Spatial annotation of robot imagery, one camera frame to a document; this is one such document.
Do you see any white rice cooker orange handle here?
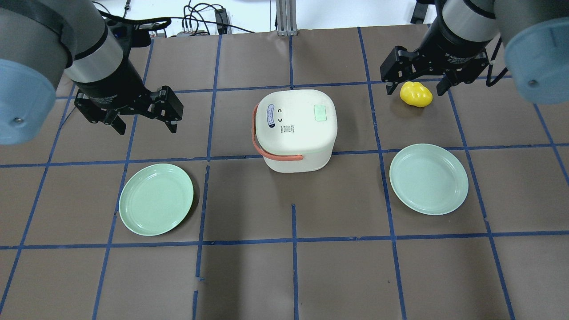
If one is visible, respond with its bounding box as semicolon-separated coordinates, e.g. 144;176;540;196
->
252;89;338;173

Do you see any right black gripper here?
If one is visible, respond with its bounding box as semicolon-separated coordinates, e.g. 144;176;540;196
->
380;27;489;96

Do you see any power strip with plugs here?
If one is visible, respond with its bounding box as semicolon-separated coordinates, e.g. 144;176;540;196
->
175;17;211;37

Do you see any green plate near right arm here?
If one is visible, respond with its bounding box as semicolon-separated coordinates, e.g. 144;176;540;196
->
389;144;469;216

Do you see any aluminium frame post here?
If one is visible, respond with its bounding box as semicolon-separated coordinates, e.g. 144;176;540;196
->
276;0;298;36

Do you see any green plate near left arm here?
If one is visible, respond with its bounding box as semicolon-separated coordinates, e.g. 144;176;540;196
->
118;164;194;236

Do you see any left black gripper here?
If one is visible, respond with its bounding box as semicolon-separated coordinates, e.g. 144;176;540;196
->
77;67;184;135

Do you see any black power adapter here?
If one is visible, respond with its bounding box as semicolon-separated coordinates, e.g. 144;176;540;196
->
215;8;229;35

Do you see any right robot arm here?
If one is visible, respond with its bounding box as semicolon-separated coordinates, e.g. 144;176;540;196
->
380;0;569;104

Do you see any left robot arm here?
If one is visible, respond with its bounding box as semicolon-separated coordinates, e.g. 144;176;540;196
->
0;0;183;144

